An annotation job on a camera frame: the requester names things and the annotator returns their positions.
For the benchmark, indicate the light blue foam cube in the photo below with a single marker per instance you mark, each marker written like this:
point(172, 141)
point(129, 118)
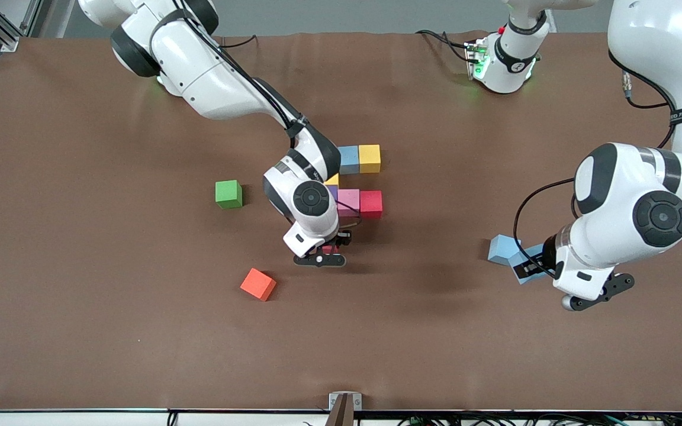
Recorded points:
point(521, 254)
point(349, 160)
point(499, 248)

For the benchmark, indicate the crimson foam cube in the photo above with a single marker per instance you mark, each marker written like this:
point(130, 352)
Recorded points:
point(328, 249)

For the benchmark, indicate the pink foam cube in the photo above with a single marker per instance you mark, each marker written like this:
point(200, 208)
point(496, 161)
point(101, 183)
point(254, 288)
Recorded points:
point(350, 200)

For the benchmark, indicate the red foam cube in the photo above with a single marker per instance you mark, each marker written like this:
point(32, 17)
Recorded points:
point(370, 204)

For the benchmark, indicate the purple foam cube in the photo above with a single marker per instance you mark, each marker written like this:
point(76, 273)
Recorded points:
point(334, 191)

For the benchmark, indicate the yellow foam cube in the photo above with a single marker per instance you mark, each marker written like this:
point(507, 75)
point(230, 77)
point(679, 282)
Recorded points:
point(369, 158)
point(334, 180)

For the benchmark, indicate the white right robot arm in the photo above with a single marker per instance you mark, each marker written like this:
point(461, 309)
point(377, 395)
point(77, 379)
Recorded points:
point(199, 77)

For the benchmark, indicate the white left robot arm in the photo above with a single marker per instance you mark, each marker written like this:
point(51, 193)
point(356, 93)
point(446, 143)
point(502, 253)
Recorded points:
point(613, 236)

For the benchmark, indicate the orange foam cube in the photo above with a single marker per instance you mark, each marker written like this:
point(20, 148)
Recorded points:
point(258, 284)

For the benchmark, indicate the green foam cube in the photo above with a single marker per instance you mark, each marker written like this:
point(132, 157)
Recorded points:
point(228, 194)

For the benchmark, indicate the brown table mat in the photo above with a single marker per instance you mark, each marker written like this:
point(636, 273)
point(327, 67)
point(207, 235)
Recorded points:
point(80, 331)

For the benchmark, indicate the metal edge bracket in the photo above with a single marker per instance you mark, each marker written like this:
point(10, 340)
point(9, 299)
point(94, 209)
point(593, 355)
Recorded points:
point(335, 401)

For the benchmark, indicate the white table edge rail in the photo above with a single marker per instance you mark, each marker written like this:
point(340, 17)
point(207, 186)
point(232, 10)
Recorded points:
point(51, 420)

